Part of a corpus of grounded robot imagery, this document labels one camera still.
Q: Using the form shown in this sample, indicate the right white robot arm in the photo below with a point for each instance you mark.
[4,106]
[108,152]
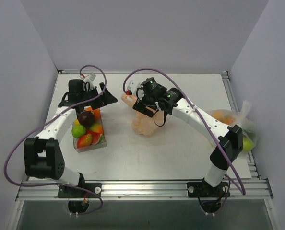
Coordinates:
[228,140]

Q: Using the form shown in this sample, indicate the aluminium front rail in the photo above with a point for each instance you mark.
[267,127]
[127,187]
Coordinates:
[175,190]

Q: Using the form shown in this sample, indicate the orange plastic shopping bag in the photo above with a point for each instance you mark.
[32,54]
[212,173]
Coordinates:
[142,124]

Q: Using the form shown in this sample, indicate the dark red fake fruit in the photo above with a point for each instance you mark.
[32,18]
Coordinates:
[86,118]

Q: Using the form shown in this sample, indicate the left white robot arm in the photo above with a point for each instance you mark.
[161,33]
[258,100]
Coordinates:
[43,158]

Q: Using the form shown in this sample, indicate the aluminium right side rail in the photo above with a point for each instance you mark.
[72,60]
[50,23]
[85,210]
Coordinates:
[234,108]

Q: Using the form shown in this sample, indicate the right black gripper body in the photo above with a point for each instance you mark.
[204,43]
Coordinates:
[142,108]

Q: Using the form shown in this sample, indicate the fake watermelon slice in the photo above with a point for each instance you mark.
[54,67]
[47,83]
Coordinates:
[97,138]

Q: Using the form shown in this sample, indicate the clear bag of fruits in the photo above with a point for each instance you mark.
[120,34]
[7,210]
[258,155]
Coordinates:
[251,131]

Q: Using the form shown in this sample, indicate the yellow fake lemon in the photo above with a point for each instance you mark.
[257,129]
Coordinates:
[76,122]

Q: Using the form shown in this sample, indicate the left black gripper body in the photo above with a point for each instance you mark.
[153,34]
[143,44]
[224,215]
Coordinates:
[100,96]

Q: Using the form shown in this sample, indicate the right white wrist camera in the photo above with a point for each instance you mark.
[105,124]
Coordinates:
[133,86]

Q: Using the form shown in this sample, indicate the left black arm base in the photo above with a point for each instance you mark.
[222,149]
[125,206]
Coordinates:
[78,197]

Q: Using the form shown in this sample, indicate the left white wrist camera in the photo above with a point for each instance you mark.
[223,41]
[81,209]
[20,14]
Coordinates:
[89,78]

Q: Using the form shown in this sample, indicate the clear plastic fruit box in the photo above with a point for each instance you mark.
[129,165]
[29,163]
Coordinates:
[87,131]

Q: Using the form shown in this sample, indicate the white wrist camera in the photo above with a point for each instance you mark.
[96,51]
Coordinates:
[89,78]
[133,86]

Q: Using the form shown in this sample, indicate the green fake lime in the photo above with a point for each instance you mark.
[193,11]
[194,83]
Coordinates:
[78,131]

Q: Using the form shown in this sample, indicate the aluminium rail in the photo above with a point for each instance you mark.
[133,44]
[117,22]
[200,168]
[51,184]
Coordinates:
[175,190]
[234,108]

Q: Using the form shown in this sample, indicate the orange green fake mango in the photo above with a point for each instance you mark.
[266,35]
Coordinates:
[97,128]

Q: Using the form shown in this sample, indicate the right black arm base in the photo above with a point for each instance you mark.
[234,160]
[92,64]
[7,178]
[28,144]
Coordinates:
[211,199]

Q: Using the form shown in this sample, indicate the red orange fake mango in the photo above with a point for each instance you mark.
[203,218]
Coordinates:
[84,141]

